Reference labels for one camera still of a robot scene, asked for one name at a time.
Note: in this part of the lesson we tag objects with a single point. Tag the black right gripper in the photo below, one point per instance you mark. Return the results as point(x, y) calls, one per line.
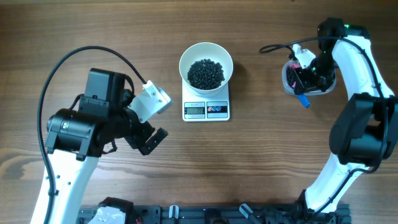
point(303, 84)

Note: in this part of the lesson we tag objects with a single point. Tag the pink scoop with blue handle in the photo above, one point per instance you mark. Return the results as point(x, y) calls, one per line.
point(301, 97)

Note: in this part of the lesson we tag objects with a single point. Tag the clear container of black beans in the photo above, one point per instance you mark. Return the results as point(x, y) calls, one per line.
point(289, 80)

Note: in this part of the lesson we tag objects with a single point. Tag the white digital kitchen scale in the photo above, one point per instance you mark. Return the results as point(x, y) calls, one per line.
point(205, 108)

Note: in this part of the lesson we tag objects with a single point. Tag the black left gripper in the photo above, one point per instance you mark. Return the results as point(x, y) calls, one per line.
point(137, 140)

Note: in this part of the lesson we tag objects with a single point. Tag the white bowl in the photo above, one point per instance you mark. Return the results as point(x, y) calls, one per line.
point(206, 68)

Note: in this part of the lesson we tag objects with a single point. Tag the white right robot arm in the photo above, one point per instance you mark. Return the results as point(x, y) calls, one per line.
point(365, 132)

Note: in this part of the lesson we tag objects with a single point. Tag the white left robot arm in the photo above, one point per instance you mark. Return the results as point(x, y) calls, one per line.
point(76, 139)

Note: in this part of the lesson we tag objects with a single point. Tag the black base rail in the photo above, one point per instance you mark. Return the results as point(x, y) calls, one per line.
point(270, 214)

